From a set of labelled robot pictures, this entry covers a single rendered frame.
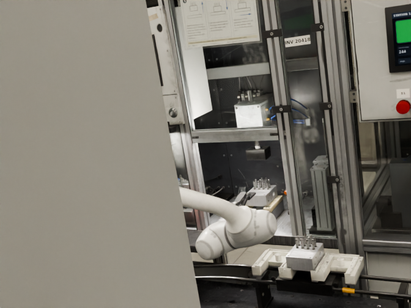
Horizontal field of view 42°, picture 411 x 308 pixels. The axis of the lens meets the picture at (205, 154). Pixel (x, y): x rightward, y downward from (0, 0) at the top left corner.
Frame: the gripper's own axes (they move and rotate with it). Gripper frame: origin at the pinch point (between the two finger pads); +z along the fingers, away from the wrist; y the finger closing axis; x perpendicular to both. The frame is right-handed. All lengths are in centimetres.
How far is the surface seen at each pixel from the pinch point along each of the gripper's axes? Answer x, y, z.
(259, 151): -0.9, 19.0, 12.6
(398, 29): -62, 62, -9
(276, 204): -5.5, -4.1, 11.8
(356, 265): -45, -13, -19
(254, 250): 80, -101, 156
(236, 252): 92, -101, 150
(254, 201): 1.5, -1.0, 6.3
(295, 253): -24.8, -8.2, -22.6
